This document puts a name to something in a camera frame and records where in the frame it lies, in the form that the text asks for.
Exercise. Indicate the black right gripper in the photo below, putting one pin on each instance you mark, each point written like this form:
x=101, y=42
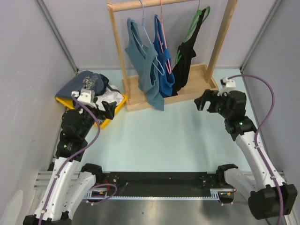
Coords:
x=208, y=95

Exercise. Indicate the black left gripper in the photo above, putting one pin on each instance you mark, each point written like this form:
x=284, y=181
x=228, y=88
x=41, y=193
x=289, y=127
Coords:
x=109, y=109

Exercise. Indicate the grey-blue tank top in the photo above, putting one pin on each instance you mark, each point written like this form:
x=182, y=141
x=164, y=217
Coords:
x=148, y=81

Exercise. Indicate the light blue wire hanger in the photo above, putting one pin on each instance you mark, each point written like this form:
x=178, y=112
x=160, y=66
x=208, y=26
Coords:
x=158, y=65

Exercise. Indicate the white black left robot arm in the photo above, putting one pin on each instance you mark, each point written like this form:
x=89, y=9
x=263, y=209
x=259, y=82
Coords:
x=61, y=199

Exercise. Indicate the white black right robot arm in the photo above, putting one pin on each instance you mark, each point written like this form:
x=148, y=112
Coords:
x=268, y=195

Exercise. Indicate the royal blue tank top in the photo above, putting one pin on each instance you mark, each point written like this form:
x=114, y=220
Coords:
x=167, y=80

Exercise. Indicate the black tank top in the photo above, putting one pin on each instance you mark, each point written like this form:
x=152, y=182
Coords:
x=181, y=73

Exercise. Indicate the green plastic hanger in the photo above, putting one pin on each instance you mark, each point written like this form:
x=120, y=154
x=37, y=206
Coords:
x=186, y=52

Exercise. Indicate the dark blue printed shirt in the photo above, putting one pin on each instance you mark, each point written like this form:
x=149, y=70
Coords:
x=84, y=80

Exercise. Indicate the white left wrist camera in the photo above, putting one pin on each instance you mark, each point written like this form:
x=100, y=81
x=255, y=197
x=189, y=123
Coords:
x=85, y=97

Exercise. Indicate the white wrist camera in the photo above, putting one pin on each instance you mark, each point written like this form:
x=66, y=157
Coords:
x=85, y=97
x=228, y=85

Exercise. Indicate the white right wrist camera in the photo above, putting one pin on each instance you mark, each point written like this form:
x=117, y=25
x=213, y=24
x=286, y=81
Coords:
x=228, y=85

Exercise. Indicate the pink wire hanger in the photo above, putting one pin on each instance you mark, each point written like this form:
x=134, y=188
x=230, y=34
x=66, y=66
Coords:
x=160, y=42

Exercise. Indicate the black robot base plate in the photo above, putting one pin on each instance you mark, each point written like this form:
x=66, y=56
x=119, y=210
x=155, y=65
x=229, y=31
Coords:
x=169, y=186

